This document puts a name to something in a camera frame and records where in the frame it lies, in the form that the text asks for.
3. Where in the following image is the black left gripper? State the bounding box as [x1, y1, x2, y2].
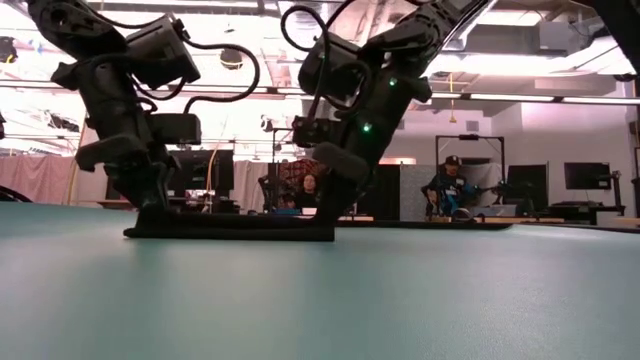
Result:
[49, 59, 176, 211]

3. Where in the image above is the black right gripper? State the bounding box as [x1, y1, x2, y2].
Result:
[312, 74, 432, 226]

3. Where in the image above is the black towel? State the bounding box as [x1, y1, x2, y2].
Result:
[123, 208, 336, 243]

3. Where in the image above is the person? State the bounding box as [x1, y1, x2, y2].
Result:
[294, 172, 327, 210]
[421, 154, 484, 222]

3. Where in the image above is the black partition panel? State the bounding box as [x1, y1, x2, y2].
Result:
[357, 163, 402, 222]

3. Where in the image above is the red patterned fabric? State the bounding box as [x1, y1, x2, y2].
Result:
[277, 158, 321, 187]

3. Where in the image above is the large black monitor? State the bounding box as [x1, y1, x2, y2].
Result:
[169, 148, 236, 199]

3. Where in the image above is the grey partition panel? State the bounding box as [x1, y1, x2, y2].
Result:
[399, 164, 437, 222]

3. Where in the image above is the white curtain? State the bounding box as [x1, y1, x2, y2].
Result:
[233, 159, 271, 214]

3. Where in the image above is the pink curtain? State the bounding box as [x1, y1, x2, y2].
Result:
[0, 154, 109, 204]

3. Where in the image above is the green table mat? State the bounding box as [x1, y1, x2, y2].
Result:
[0, 201, 640, 360]

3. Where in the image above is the black dome fixture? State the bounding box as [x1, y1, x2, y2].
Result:
[219, 43, 245, 71]

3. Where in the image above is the long light strip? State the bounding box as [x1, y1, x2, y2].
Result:
[0, 79, 640, 106]

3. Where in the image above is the dark desk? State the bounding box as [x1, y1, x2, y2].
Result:
[547, 199, 627, 227]

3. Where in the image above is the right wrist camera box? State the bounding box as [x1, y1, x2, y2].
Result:
[291, 115, 332, 149]

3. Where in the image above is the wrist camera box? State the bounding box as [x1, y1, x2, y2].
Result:
[291, 115, 332, 149]
[148, 113, 203, 147]

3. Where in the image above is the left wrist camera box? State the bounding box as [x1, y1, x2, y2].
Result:
[148, 113, 203, 147]

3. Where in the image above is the black frame stand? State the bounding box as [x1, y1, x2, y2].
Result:
[433, 133, 506, 219]

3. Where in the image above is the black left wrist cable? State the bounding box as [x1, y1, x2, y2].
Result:
[132, 37, 261, 116]

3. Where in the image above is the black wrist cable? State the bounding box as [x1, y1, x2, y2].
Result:
[132, 37, 261, 116]
[279, 4, 374, 121]

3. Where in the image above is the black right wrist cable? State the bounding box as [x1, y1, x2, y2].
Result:
[279, 4, 374, 121]

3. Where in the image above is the silver round duct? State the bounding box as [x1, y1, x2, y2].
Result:
[439, 0, 501, 51]

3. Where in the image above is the grey rectangular duct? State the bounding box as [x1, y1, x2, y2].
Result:
[467, 19, 571, 56]

